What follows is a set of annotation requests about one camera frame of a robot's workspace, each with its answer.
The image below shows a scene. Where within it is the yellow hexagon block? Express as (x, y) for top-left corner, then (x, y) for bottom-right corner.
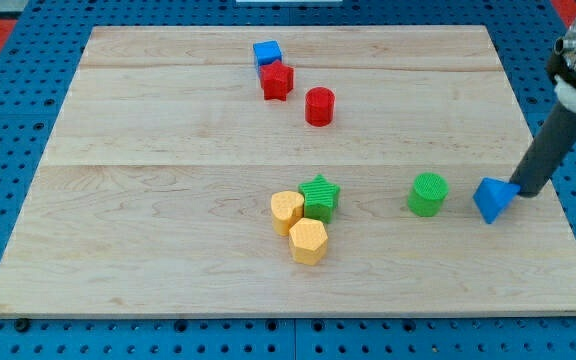
(289, 218), (328, 266)

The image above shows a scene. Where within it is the red star block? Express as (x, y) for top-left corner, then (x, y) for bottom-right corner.
(260, 60), (294, 101)

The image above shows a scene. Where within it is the red cylinder block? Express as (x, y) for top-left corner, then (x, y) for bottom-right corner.
(305, 87), (335, 127)

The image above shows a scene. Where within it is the yellow heart block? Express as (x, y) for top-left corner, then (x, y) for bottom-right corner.
(270, 191), (305, 236)

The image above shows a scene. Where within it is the blue cube block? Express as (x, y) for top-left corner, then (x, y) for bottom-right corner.
(252, 40), (283, 73)

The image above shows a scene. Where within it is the green cylinder block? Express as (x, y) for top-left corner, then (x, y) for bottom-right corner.
(407, 172), (449, 217)

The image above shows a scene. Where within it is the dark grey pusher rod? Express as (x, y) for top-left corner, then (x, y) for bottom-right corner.
(510, 102), (576, 198)

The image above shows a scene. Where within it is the green star block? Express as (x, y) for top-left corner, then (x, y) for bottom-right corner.
(298, 174), (340, 223)

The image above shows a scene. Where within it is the blue triangle block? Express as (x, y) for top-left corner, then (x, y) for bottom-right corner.
(473, 177), (520, 224)

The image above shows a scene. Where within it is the wooden board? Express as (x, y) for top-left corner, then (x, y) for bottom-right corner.
(0, 26), (576, 319)

